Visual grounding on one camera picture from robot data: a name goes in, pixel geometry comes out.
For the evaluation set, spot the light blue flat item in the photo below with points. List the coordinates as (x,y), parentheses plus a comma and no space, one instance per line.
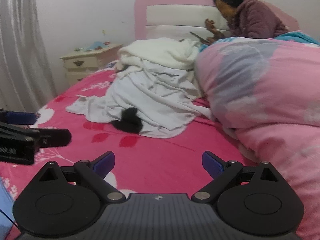
(95,45)

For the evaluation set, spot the grey satin curtain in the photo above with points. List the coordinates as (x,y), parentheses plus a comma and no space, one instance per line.
(20,55)

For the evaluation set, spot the pink floral blanket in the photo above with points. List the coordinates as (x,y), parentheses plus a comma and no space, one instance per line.
(150,155)

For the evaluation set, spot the teal patterned bedding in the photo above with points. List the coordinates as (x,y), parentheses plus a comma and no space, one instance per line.
(300,37)

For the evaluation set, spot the light blue cloth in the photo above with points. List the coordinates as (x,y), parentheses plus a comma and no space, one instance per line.
(5,197)

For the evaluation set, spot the cream nightstand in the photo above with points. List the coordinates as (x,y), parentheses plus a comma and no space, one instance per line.
(82,62)

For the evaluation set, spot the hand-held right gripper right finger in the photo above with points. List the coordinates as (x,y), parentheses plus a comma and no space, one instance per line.
(211,165)

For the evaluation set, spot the black cloth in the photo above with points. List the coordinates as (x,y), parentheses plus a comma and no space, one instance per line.
(127,122)

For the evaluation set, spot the pink quilt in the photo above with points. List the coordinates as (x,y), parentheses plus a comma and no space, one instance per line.
(262,92)

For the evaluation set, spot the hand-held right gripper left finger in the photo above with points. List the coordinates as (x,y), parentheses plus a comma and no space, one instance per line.
(105,163)

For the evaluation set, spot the white button shirt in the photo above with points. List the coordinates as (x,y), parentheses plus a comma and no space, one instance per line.
(155,115)

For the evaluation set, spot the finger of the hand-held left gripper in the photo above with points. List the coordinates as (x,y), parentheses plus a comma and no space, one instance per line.
(53,137)
(21,118)

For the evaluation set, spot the cream white fleece cloth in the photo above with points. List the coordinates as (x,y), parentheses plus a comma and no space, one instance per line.
(160,51)

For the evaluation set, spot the pink bed headboard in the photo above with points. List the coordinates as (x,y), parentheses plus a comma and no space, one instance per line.
(175,17)

